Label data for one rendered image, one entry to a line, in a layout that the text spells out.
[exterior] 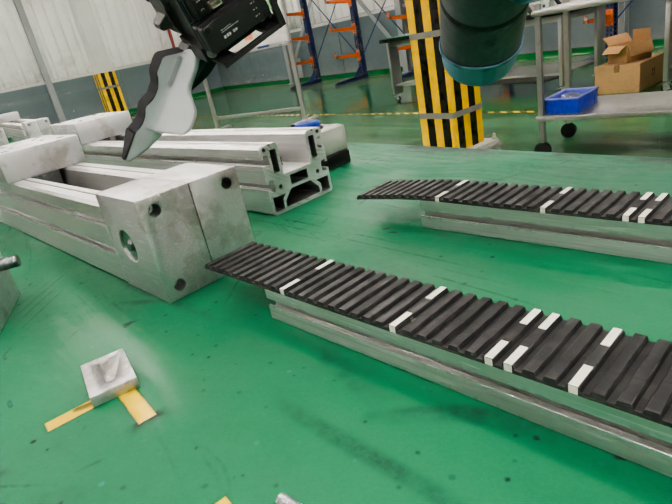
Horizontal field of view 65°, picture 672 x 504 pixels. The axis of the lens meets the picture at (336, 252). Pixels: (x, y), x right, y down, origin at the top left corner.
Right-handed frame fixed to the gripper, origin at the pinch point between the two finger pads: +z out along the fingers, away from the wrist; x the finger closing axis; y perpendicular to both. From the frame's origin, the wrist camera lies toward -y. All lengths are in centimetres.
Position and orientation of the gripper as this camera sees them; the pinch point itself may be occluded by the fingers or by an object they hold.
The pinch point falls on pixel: (46, 73)
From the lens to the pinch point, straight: 40.6
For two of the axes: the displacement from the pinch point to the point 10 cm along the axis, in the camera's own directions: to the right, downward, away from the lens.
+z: -7.2, 6.5, -2.2
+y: 6.1, 4.6, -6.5
